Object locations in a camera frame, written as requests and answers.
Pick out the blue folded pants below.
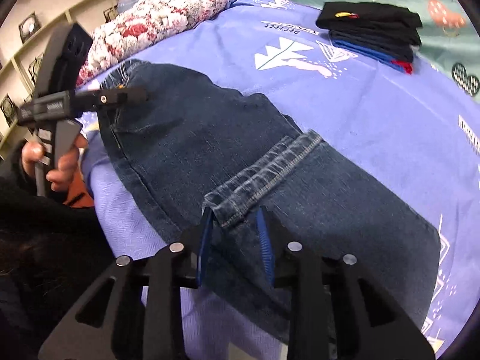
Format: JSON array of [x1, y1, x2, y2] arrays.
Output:
[[332, 38, 404, 71]]

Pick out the floral red white pillow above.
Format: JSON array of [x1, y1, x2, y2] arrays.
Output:
[[77, 0, 232, 88]]

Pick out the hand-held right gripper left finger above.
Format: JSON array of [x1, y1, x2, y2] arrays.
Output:
[[37, 206, 214, 360]]

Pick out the red folded garment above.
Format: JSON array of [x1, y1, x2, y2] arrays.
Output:
[[392, 59, 414, 75]]

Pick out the orange object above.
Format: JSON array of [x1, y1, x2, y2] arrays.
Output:
[[63, 168, 95, 209]]

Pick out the dark blue denim pants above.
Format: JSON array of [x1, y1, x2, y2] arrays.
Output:
[[98, 60, 442, 346]]

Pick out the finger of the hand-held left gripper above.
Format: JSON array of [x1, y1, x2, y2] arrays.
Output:
[[76, 87, 148, 113]]

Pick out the stack of folded dark clothes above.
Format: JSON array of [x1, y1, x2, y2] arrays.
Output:
[[329, 25, 423, 63]]

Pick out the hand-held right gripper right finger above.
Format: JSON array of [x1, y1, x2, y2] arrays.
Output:
[[256, 206, 437, 360]]

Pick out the person's left forearm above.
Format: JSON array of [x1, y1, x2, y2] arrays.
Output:
[[0, 150, 126, 360]]

